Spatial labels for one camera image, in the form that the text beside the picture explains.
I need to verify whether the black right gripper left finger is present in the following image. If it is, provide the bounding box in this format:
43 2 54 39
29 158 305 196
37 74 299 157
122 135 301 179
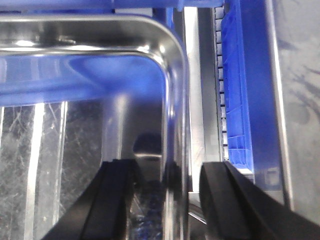
43 159 140 240

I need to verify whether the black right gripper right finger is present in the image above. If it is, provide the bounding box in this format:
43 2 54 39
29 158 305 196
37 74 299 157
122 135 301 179
199 162 320 240

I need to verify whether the silver metal tray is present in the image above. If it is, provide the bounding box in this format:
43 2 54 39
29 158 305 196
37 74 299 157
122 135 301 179
0 14 189 240

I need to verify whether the blue bin upper right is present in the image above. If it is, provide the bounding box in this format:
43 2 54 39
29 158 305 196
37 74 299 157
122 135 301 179
221 0 283 191

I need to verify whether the blue bin behind tray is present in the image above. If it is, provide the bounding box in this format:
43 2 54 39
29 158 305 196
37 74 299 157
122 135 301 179
0 0 223 15

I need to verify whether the roller track rail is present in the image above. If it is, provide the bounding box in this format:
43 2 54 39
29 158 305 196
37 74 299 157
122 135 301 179
183 7 224 193

